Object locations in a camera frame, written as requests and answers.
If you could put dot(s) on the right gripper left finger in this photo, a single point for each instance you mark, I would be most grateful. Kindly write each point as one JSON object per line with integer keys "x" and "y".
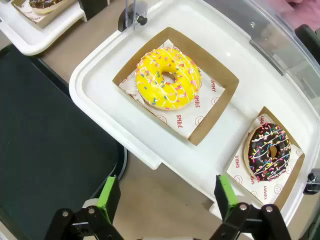
{"x": 110, "y": 197}

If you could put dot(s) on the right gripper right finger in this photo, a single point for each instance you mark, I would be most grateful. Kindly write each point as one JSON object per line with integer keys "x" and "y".
{"x": 225, "y": 197}

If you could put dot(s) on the chocolate donut rainbow sprinkles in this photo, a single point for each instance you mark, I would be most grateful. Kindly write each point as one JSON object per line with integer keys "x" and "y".
{"x": 260, "y": 150}

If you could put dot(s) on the brown cardboard donut tray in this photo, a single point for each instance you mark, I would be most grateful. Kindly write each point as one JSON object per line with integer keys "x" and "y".
{"x": 293, "y": 175}
{"x": 43, "y": 25}
{"x": 200, "y": 58}

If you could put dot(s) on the black serving tray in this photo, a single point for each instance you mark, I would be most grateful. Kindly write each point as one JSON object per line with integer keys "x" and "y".
{"x": 50, "y": 125}

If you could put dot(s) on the white display tray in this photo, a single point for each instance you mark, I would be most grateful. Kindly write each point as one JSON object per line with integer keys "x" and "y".
{"x": 37, "y": 37}
{"x": 105, "y": 100}

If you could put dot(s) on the yellow donut with sprinkles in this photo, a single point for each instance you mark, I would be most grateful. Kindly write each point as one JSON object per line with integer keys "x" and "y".
{"x": 150, "y": 85}

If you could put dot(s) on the chocolate glazed donut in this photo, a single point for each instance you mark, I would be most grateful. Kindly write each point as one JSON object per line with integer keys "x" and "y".
{"x": 42, "y": 6}

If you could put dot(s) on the printed white paper liner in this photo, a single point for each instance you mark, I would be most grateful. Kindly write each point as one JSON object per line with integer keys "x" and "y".
{"x": 242, "y": 175}
{"x": 190, "y": 120}
{"x": 27, "y": 12}

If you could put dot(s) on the black lid hinge knob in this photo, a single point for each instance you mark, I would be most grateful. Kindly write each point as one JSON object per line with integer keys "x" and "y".
{"x": 312, "y": 180}
{"x": 141, "y": 20}

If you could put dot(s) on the clear plastic display lid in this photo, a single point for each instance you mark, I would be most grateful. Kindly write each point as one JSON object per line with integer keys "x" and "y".
{"x": 275, "y": 32}

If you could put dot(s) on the person in pink hoodie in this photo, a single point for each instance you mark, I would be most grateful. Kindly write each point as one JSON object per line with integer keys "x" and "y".
{"x": 300, "y": 12}

